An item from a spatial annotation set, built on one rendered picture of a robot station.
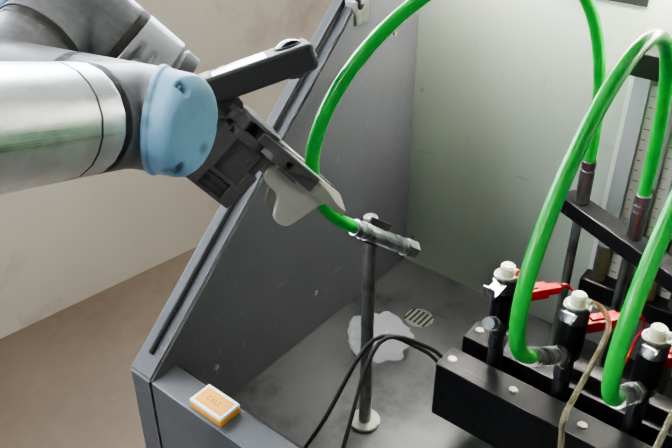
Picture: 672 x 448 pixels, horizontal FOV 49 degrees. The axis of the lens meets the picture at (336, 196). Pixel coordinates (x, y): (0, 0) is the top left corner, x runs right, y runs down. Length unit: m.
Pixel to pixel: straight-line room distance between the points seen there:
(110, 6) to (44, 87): 0.22
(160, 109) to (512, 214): 0.74
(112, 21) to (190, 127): 0.16
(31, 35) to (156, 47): 0.10
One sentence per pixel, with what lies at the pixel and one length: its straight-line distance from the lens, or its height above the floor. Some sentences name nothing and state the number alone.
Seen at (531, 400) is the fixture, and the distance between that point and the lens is 0.86.
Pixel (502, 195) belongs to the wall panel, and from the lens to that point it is 1.13.
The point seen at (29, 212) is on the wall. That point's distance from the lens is 2.43.
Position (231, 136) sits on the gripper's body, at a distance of 0.66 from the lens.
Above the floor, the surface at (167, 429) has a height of 0.88.
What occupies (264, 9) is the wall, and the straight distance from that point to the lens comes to 2.67.
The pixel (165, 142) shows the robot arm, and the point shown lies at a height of 1.37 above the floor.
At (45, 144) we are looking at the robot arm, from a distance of 0.44.
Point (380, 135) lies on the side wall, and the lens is 1.10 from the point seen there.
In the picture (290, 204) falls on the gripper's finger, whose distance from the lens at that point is 0.70.
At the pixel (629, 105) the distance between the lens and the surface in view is 0.97.
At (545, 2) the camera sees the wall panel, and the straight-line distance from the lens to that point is 1.01.
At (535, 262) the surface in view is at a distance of 0.60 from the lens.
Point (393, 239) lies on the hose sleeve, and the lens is 0.80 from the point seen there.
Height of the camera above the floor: 1.58
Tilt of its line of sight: 31 degrees down
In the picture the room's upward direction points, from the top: straight up
